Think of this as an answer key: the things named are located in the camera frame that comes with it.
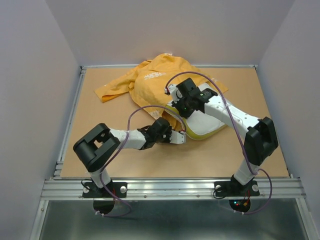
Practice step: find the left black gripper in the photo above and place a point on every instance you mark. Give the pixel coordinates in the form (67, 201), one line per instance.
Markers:
(168, 131)

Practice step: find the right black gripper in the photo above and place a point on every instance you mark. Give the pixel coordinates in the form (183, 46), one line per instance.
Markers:
(184, 114)

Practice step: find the white pillow yellow edge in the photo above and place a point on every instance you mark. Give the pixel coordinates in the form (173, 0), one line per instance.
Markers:
(200, 126)

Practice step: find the orange patterned pillowcase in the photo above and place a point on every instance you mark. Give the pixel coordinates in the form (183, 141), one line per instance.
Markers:
(146, 84)

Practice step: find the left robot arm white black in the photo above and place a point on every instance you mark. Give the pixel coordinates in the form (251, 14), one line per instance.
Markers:
(102, 144)

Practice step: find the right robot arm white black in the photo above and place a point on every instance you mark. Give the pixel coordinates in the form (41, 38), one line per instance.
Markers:
(257, 136)

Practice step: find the metal sheet panel front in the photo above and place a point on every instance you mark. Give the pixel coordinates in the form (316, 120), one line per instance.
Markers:
(173, 220)

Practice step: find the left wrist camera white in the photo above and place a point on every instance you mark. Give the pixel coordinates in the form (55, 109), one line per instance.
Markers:
(177, 137)

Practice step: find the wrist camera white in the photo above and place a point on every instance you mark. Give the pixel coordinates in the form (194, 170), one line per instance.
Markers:
(173, 91)
(177, 137)

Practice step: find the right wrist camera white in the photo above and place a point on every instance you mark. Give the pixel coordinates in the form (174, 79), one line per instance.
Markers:
(173, 91)

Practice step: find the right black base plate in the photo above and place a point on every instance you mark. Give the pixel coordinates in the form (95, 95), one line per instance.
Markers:
(240, 195)

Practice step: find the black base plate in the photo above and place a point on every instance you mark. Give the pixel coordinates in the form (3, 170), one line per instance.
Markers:
(104, 202)
(240, 195)

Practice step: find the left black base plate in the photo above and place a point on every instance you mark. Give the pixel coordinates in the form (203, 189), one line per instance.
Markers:
(104, 202)

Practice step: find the aluminium rail left side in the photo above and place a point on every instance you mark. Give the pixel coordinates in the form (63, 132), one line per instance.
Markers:
(58, 168)

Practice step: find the aluminium frame rail front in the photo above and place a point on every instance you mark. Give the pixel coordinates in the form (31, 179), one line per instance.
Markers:
(167, 189)

